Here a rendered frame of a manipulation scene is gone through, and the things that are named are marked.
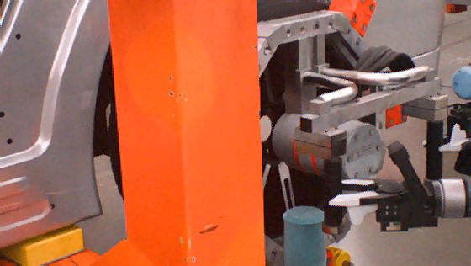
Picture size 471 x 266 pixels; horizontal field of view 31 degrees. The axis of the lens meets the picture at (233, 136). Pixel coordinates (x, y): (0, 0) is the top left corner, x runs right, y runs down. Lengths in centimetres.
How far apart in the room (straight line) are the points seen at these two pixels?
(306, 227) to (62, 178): 50
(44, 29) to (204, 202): 58
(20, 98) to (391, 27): 114
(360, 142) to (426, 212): 22
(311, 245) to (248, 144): 51
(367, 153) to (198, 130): 65
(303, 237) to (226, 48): 63
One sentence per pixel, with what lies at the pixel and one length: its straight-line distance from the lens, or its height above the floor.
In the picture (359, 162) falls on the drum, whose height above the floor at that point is 83.
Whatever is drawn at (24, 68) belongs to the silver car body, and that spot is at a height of 108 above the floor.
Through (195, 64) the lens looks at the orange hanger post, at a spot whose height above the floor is 116.
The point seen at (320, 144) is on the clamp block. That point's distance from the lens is 158.
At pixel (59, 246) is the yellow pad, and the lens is 176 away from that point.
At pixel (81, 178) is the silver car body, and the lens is 175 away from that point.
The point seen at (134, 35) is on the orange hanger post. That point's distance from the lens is 123.
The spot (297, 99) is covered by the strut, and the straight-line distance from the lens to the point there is 184.
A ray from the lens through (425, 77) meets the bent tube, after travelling 184.
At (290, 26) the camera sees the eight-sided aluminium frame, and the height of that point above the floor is 111.
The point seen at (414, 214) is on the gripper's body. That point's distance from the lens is 165.
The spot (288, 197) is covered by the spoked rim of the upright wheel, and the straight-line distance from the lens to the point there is 202.
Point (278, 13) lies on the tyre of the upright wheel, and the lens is 186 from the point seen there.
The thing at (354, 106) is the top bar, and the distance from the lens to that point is 165.
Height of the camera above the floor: 140
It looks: 17 degrees down
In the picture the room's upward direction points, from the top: 2 degrees counter-clockwise
